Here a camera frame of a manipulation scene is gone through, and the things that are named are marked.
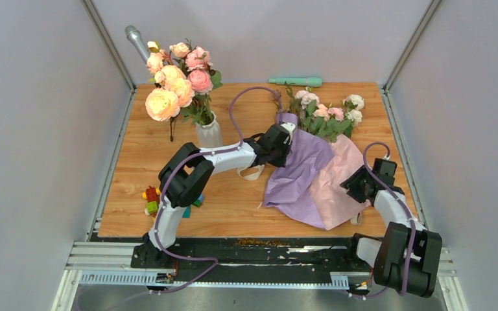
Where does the pink wrapping paper sheet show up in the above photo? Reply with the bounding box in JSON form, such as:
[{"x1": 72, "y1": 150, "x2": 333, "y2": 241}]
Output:
[{"x1": 309, "y1": 134, "x2": 370, "y2": 230}]

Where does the cream printed ribbon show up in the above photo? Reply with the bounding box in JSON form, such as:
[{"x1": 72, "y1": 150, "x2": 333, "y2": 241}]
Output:
[{"x1": 237, "y1": 165, "x2": 363, "y2": 225}]

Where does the purple flower bouquet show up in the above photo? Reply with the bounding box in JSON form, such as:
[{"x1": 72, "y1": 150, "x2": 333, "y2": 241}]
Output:
[{"x1": 264, "y1": 86, "x2": 365, "y2": 230}]

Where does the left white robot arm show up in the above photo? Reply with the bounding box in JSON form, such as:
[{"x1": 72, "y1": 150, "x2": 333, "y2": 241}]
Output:
[{"x1": 147, "y1": 122, "x2": 296, "y2": 268}]

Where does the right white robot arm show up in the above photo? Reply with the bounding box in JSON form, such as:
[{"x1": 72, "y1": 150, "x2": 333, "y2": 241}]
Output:
[{"x1": 340, "y1": 158, "x2": 442, "y2": 297}]

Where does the mint green microphone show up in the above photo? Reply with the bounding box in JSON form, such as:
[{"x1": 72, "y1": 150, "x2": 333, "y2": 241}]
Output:
[{"x1": 268, "y1": 76, "x2": 322, "y2": 87}]

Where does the green blue wooden block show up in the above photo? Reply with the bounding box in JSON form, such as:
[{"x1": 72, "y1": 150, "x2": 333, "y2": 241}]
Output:
[{"x1": 192, "y1": 194, "x2": 204, "y2": 207}]

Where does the teal wooden block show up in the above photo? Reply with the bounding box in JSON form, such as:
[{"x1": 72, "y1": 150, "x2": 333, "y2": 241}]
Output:
[{"x1": 182, "y1": 207, "x2": 191, "y2": 218}]

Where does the peach pink rose bunch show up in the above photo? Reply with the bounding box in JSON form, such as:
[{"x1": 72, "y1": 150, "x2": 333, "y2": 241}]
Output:
[{"x1": 145, "y1": 39, "x2": 222, "y2": 126}]

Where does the red yellow toy brick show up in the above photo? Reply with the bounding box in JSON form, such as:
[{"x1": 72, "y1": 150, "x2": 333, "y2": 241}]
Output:
[{"x1": 142, "y1": 186, "x2": 161, "y2": 204}]

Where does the green toy brick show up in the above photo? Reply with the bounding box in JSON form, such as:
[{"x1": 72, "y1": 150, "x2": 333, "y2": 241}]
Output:
[{"x1": 145, "y1": 201, "x2": 159, "y2": 217}]

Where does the silver microphone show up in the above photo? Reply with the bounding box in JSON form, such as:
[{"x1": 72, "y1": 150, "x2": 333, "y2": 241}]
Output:
[{"x1": 124, "y1": 25, "x2": 150, "y2": 64}]

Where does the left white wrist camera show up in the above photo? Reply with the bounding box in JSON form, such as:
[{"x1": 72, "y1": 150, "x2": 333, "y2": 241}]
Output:
[{"x1": 279, "y1": 122, "x2": 297, "y2": 143}]

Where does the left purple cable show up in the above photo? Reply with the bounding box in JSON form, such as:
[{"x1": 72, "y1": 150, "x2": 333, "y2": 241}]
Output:
[{"x1": 153, "y1": 86, "x2": 284, "y2": 262}]

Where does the white slotted cable duct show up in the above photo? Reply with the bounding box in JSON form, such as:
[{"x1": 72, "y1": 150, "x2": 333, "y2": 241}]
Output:
[{"x1": 79, "y1": 271, "x2": 350, "y2": 290}]

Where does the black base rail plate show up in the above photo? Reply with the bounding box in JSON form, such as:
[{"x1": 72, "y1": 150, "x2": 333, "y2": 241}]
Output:
[{"x1": 89, "y1": 233, "x2": 433, "y2": 286}]

